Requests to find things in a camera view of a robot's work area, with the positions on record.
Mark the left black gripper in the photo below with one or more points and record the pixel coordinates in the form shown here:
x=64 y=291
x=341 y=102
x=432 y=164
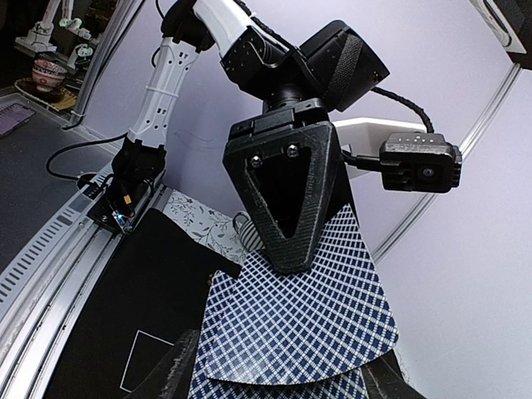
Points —
x=288 y=170

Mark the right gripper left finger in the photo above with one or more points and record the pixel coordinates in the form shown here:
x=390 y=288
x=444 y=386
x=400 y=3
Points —
x=172 y=375

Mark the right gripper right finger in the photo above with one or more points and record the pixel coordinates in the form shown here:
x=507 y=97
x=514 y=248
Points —
x=383 y=379

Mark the blue playing card deck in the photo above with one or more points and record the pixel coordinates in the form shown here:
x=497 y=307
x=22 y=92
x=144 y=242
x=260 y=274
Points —
x=305 y=335

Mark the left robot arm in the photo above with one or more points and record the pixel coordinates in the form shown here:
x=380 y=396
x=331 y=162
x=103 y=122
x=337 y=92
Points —
x=335 y=65

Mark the striped metal cup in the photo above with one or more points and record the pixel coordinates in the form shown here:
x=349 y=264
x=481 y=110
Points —
x=246 y=231

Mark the black poker felt mat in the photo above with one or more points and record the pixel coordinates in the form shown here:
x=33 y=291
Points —
x=153 y=289

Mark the front aluminium rail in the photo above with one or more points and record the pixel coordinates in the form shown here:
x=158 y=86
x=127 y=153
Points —
x=45 y=287

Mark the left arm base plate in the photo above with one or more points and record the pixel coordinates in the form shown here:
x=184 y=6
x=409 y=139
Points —
x=118 y=206

